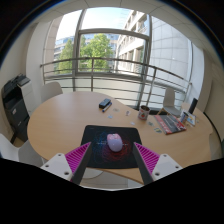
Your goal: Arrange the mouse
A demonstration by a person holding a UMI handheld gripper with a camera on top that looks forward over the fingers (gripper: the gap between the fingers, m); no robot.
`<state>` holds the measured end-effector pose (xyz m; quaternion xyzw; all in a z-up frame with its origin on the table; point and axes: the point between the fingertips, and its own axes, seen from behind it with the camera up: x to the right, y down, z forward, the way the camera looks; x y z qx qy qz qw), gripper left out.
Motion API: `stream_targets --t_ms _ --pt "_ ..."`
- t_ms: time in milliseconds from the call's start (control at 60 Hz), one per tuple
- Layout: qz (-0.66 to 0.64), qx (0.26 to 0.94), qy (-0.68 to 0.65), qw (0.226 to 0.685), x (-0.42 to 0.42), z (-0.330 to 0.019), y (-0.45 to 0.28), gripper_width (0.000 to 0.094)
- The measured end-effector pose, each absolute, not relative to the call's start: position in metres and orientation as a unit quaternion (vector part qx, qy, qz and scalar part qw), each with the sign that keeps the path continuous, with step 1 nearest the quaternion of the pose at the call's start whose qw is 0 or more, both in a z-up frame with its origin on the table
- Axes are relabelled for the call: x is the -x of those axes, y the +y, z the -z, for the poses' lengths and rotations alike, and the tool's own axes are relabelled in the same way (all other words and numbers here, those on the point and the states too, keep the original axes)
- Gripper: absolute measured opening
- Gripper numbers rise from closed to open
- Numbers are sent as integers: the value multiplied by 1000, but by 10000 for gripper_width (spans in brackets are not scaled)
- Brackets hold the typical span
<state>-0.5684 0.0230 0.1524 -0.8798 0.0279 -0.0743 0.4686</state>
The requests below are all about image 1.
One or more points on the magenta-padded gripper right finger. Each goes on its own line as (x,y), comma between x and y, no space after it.
(166,164)

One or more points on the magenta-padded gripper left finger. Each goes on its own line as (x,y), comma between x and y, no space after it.
(58,163)

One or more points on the pink and lilac computer mouse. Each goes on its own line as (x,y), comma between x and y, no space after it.
(115,142)

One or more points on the black mouse pad with swirl print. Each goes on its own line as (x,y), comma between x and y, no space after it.
(96,133)

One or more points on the small paper sticker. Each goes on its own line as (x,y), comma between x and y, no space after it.
(158,130)
(128,113)
(150,123)
(132,123)
(115,109)
(110,116)

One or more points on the white chair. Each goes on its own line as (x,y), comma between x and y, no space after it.
(20,153)
(170,100)
(50,90)

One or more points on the red magazine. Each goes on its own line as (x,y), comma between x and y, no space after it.
(170,124)

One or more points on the light colourful booklet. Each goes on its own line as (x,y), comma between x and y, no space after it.
(192,120)

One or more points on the black and white office printer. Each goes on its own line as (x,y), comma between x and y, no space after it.
(13,106)

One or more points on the blue marker pen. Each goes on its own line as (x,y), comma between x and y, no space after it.
(107,107)

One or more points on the black whiteboard eraser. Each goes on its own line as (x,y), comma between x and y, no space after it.
(104,103)

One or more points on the metal balcony railing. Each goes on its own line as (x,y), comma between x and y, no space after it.
(110,59)

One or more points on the green tree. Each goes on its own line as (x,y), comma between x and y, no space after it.
(96,48)

